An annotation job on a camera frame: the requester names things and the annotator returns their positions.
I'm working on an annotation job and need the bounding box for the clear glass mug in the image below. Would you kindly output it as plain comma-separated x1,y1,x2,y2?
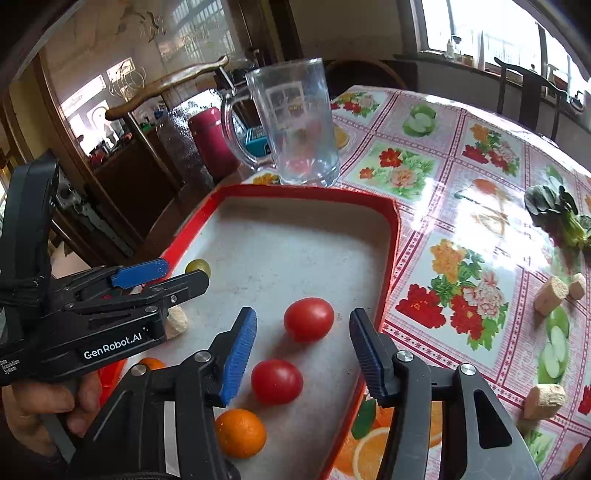
221,58,341,188

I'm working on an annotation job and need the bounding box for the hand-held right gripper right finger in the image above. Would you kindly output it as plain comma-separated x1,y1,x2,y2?
349,308,541,480

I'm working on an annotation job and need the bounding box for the textured clear bottle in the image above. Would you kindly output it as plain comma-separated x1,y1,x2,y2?
154,99,215,195

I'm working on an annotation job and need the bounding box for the leafy green vegetable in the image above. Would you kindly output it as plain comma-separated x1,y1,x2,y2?
524,185,591,252

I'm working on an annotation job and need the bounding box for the dark round-back chair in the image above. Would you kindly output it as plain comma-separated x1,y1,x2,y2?
325,58,409,93

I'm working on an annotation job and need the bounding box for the red tomato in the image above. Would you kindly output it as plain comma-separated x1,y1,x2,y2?
250,359,304,405
283,298,335,343

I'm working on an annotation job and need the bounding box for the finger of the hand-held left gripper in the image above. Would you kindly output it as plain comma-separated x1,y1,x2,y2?
55,258,170,297
73,270,210,311

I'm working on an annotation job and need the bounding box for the maroon thermos bottle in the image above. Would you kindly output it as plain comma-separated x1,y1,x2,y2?
187,106,241,183

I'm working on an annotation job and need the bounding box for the red rimmed white tray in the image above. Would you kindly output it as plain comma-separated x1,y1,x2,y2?
99,185,399,480

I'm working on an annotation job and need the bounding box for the wooden armchair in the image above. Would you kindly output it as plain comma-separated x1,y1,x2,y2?
105,55,232,139

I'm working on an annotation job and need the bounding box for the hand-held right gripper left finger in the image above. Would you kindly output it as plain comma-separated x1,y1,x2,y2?
67,306,258,480

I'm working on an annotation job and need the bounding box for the dark high-back chair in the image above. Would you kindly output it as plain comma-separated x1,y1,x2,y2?
493,56,568,134

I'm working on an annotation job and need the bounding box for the peeled pale root chunk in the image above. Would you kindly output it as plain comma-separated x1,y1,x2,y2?
165,305,189,340

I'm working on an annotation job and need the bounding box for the person's left hand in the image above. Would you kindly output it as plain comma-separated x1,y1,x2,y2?
2,369,102,457

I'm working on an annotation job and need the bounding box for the teal box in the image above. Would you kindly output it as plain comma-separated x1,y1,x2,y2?
245,126,271,158

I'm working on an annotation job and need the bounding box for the etched glass partition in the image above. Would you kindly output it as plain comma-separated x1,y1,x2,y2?
41,0,245,153

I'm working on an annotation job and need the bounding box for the barred window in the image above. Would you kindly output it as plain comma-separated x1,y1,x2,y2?
416,0,591,107

